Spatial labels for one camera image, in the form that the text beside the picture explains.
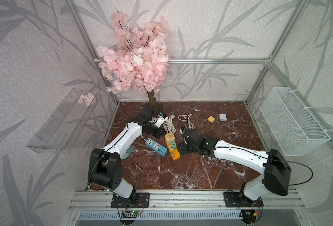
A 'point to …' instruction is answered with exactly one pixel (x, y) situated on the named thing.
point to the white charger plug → (223, 117)
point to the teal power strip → (156, 147)
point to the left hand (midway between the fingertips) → (164, 133)
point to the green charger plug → (173, 144)
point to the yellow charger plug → (211, 119)
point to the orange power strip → (174, 153)
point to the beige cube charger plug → (169, 138)
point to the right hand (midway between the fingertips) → (181, 145)
